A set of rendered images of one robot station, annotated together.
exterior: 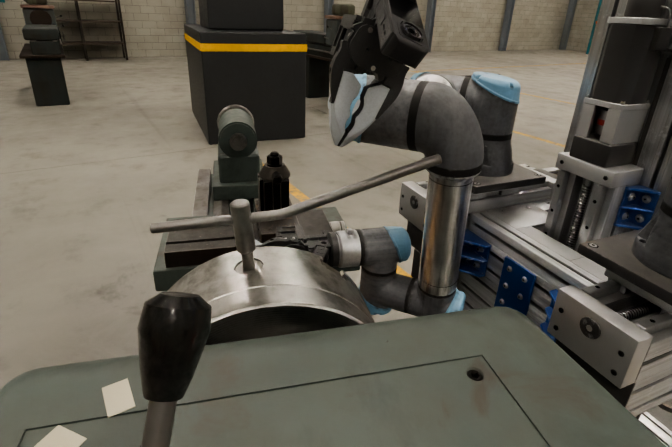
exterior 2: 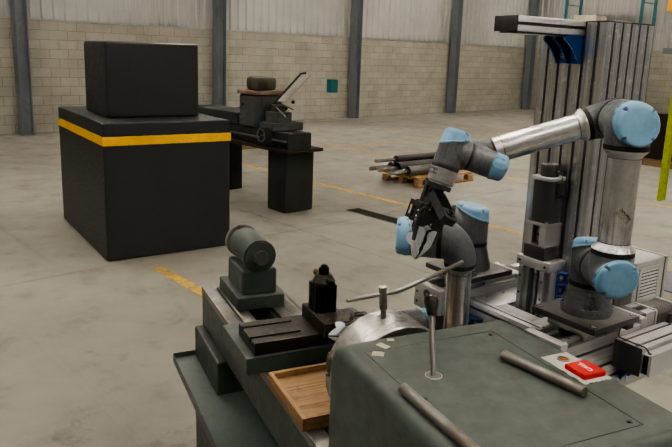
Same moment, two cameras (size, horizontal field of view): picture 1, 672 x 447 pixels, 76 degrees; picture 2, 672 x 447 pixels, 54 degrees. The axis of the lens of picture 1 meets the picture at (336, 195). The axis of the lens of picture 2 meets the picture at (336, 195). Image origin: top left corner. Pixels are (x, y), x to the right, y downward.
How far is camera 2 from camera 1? 131 cm
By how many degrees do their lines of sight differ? 15
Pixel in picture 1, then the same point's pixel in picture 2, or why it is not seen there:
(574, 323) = not seen: hidden behind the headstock
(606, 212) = (548, 288)
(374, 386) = (459, 338)
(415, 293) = not seen: hidden behind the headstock
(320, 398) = (444, 342)
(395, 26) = (445, 212)
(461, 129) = (464, 246)
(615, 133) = (545, 240)
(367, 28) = (428, 209)
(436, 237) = (454, 308)
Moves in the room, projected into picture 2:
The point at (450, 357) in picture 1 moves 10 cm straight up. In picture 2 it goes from (481, 331) to (484, 292)
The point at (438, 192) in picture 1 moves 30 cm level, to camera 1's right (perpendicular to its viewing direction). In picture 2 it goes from (454, 280) to (547, 278)
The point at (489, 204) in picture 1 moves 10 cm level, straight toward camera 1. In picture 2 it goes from (477, 292) to (477, 301)
